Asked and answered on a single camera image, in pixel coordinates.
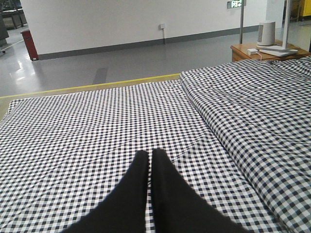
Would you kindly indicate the white cylindrical humidifier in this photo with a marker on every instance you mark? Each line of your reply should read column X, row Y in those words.
column 266, row 33

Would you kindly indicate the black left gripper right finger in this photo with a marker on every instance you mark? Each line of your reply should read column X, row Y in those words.
column 176, row 206

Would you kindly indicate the green exit sign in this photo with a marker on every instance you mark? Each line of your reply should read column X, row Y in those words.
column 235, row 4

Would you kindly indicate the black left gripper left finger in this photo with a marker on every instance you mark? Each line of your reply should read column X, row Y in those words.
column 123, row 210

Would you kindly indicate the red fire extinguisher box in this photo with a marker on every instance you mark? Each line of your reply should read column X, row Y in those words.
column 30, row 46

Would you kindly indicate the black white checkered bedsheet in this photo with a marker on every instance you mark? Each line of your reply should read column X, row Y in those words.
column 60, row 156

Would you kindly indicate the wooden nightstand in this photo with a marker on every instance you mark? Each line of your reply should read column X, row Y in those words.
column 239, row 52

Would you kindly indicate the white power adapter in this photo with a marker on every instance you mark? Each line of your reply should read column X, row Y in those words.
column 252, row 51

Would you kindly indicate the black white checkered duvet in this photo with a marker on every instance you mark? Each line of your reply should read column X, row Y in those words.
column 261, row 113

